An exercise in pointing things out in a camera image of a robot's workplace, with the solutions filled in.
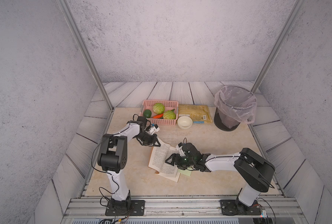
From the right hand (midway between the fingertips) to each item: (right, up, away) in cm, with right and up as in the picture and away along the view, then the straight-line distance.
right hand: (168, 164), depth 83 cm
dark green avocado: (-17, +31, +30) cm, 46 cm away
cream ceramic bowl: (+12, +24, +25) cm, 36 cm away
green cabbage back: (-8, +35, +29) cm, 46 cm away
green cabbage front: (+1, +30, +24) cm, 38 cm away
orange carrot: (-8, +29, +29) cm, 41 cm away
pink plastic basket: (0, +38, +36) cm, 52 cm away
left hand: (-5, +10, +9) cm, 14 cm away
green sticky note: (+11, -5, +2) cm, 12 cm away
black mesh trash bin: (+41, +24, +21) cm, 52 cm away
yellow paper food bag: (+25, +30, +32) cm, 51 cm away
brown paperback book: (-6, +3, +1) cm, 7 cm away
